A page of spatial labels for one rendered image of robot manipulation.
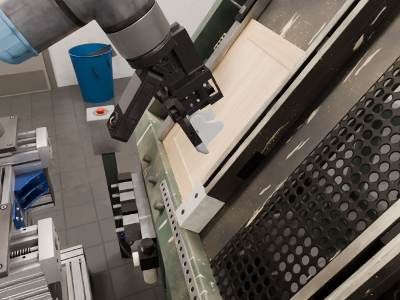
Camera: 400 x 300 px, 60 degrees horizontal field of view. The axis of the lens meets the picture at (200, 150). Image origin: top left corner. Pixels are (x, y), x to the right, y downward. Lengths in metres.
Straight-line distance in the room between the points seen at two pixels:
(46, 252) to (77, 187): 1.79
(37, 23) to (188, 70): 0.19
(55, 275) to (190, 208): 0.37
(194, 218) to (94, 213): 1.52
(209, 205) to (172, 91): 0.53
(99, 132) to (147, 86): 1.08
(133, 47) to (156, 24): 0.04
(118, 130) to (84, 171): 2.33
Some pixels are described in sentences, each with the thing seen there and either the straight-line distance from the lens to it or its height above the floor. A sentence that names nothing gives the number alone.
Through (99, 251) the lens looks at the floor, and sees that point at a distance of 2.20.
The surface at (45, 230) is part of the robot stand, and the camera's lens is 0.96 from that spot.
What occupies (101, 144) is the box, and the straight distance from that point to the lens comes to 1.58.
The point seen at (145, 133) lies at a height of 0.87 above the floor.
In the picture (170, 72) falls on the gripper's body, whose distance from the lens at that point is 0.49.
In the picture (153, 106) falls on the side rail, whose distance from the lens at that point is 1.58.
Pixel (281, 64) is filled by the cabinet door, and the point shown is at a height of 1.29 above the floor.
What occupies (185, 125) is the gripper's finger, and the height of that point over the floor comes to 1.39.
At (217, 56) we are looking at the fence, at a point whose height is 1.22.
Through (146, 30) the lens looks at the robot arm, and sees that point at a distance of 0.43.
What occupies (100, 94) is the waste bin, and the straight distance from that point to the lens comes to 3.77.
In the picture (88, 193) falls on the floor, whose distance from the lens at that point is 2.60.
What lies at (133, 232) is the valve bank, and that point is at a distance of 1.27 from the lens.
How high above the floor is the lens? 1.64
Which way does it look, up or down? 34 degrees down
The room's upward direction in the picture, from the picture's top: straight up
